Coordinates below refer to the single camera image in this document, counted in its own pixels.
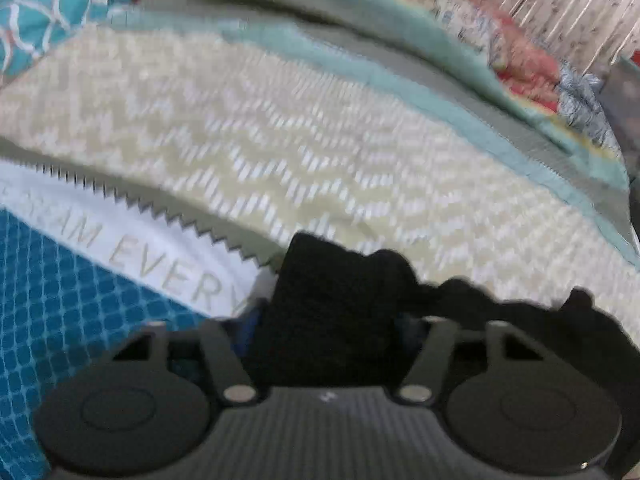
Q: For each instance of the teal wave-patterned pillow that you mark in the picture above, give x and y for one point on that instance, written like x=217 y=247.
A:
x=45 y=15

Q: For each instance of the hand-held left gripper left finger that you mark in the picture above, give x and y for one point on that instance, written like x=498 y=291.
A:
x=222 y=355

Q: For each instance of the patterned teal and beige bedsheet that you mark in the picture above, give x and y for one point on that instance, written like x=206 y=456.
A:
x=250 y=150

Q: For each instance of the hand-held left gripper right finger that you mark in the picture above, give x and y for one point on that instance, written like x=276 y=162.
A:
x=434 y=352

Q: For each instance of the beige floral curtain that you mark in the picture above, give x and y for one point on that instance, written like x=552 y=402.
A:
x=560 y=5

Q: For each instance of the black pants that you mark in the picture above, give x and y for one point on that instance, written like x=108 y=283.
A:
x=325 y=310

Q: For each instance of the red floral patchwork quilt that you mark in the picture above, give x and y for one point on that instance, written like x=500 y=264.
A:
x=530 y=70

